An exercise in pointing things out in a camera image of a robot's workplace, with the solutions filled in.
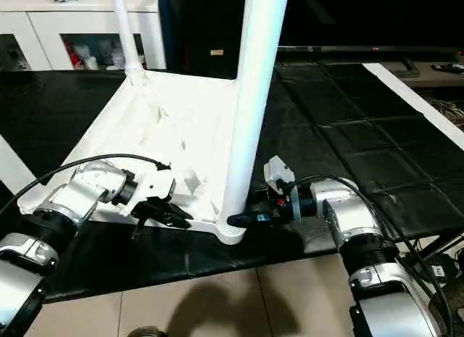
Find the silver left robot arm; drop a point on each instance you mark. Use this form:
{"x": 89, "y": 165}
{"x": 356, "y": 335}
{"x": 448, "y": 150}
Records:
{"x": 83, "y": 195}

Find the black mat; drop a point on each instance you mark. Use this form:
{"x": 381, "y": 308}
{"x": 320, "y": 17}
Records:
{"x": 344, "y": 134}

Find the dark rounded foot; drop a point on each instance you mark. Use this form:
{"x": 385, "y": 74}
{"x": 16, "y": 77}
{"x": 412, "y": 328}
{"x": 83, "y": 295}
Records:
{"x": 146, "y": 332}

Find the black stand leg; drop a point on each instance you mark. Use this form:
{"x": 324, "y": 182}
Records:
{"x": 442, "y": 246}

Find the white flat board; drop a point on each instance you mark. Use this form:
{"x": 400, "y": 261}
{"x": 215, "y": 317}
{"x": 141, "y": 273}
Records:
{"x": 409, "y": 98}

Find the grey floor box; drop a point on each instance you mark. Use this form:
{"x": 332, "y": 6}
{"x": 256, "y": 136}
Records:
{"x": 438, "y": 270}

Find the short black bar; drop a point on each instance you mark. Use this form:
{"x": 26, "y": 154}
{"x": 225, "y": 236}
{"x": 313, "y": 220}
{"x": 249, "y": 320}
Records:
{"x": 409, "y": 65}

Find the black box gold label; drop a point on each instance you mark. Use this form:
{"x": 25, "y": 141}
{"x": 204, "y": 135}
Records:
{"x": 203, "y": 21}

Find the small black flat gadget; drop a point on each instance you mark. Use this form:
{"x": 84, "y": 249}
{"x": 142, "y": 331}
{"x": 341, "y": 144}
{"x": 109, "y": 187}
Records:
{"x": 447, "y": 67}

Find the white cabinet glass doors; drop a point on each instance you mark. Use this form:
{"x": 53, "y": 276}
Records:
{"x": 43, "y": 21}

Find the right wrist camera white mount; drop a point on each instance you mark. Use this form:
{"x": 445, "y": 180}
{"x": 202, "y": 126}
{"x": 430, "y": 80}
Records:
{"x": 279, "y": 170}

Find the silver metal rail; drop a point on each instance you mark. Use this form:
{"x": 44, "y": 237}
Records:
{"x": 362, "y": 49}

